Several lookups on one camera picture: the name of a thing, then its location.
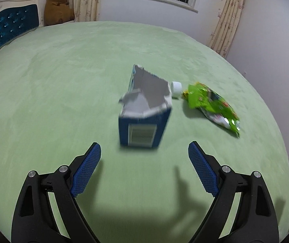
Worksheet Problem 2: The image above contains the torn blue carton box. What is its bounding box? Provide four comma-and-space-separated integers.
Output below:
118, 65, 172, 149

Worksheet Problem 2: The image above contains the green bed sheet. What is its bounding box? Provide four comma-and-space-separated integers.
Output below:
0, 22, 289, 242

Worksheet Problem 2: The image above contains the green snack bag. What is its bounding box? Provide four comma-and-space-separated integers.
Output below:
182, 82, 241, 137

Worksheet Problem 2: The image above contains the white bottle cap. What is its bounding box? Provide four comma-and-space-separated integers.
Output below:
171, 81, 182, 99

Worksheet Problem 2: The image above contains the right floral curtain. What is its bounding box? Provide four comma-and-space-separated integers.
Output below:
208, 0, 245, 58

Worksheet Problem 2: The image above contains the cream blue tufted headboard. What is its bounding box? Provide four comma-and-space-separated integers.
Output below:
0, 0, 42, 48

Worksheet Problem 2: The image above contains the brown teddy bear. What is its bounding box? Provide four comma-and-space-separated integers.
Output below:
44, 0, 75, 26

